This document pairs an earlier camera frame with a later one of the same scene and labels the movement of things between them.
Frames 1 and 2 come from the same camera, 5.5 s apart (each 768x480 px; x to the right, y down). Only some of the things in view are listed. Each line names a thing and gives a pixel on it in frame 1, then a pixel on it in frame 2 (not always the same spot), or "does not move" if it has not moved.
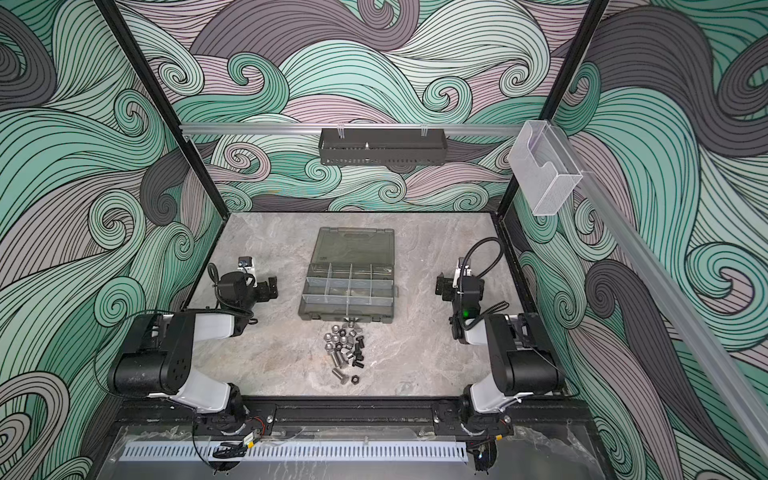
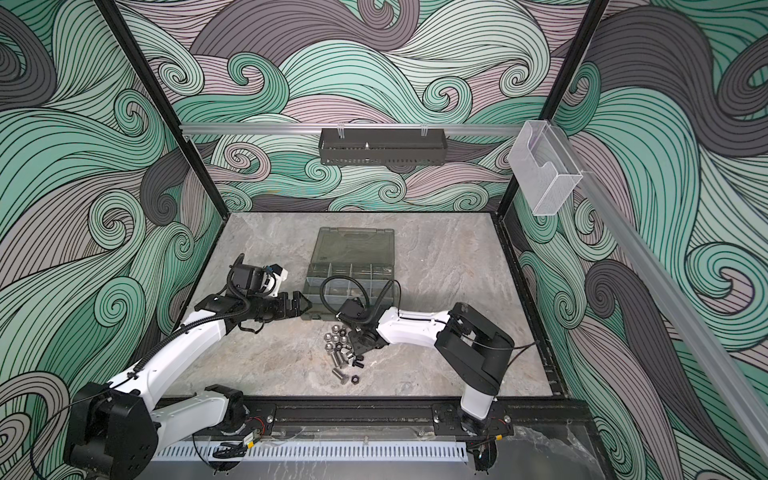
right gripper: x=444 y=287 to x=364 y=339
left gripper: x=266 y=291 to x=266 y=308
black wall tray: x=382 y=146 does not move
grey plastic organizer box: x=351 y=276 does not move
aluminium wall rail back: x=374 y=129 does not move
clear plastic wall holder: x=544 y=170 does not move
